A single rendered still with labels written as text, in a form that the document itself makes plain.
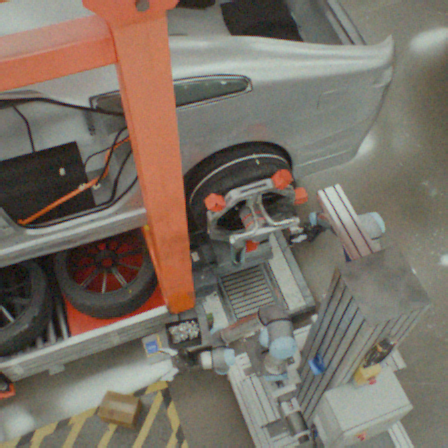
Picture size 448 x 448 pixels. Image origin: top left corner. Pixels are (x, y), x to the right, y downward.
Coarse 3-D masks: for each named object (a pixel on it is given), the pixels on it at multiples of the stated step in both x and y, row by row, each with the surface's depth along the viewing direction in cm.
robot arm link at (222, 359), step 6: (210, 354) 283; (216, 354) 283; (222, 354) 283; (228, 354) 283; (216, 360) 281; (222, 360) 282; (228, 360) 282; (234, 360) 283; (216, 366) 283; (222, 366) 284; (228, 366) 287
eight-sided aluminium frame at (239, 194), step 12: (264, 180) 347; (240, 192) 346; (252, 192) 343; (264, 192) 346; (276, 192) 351; (288, 192) 357; (228, 204) 344; (216, 216) 351; (276, 216) 387; (216, 228) 362; (228, 240) 382
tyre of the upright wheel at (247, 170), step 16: (240, 144) 352; (256, 144) 355; (272, 144) 364; (208, 160) 352; (224, 160) 348; (240, 160) 346; (256, 160) 348; (272, 160) 353; (192, 176) 359; (224, 176) 345; (240, 176) 342; (256, 176) 345; (272, 176) 351; (192, 192) 360; (208, 192) 347; (224, 192) 347; (192, 208) 365
